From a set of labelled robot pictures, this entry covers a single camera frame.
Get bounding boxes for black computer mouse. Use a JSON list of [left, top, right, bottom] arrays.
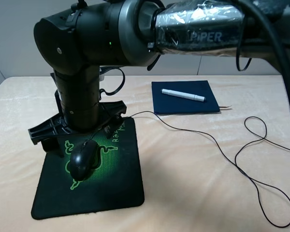
[[70, 140, 99, 181]]

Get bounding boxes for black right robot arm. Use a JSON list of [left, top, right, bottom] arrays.
[[29, 0, 290, 150]]

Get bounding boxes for white marker pen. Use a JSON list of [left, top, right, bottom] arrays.
[[161, 89, 206, 102]]

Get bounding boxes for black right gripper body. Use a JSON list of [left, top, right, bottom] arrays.
[[29, 101, 127, 145]]

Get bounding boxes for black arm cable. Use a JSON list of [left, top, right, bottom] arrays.
[[235, 0, 290, 107]]

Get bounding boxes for cream tablecloth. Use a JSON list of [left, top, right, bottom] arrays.
[[0, 76, 290, 232]]

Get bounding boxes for black green snake mouse pad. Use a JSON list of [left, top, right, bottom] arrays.
[[31, 118, 145, 220]]

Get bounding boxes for dark blue notebook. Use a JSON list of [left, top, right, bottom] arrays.
[[151, 80, 220, 115]]

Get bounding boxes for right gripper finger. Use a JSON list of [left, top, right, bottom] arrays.
[[103, 115, 123, 139], [41, 138, 64, 158]]

